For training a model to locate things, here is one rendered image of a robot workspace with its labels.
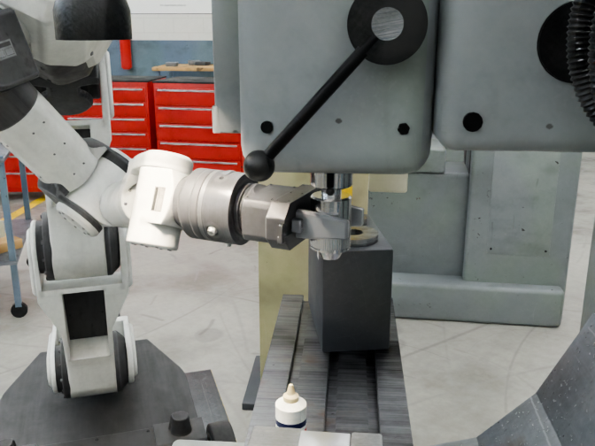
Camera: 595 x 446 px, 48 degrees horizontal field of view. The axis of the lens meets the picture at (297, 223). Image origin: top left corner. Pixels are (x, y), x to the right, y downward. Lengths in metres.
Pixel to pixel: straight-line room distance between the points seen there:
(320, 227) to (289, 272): 1.90
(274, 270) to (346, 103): 2.03
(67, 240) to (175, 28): 8.75
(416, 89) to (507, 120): 0.09
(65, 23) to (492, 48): 0.39
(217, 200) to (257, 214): 0.05
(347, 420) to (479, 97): 0.55
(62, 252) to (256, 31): 0.86
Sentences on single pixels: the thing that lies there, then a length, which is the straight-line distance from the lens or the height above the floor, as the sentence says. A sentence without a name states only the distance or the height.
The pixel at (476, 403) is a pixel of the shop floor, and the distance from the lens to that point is 2.87.
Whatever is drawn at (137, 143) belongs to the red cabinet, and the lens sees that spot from 5.68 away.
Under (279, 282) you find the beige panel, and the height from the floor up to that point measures 0.47.
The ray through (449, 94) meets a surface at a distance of 0.64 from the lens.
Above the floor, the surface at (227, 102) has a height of 1.37.
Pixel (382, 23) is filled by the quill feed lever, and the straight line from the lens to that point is 0.61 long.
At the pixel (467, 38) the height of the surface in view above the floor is 1.44.
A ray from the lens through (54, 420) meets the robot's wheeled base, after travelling 1.73.
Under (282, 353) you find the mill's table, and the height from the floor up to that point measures 0.90.
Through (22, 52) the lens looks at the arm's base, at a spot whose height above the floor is 1.42.
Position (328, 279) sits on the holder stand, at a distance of 1.14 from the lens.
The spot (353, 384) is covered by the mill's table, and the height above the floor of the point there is 0.90.
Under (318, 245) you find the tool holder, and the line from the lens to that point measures 0.76.
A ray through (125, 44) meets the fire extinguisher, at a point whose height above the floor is 1.14.
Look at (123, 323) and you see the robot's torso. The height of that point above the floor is 0.74.
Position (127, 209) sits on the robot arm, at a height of 1.21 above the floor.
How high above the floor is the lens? 1.46
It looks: 17 degrees down
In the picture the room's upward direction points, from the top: straight up
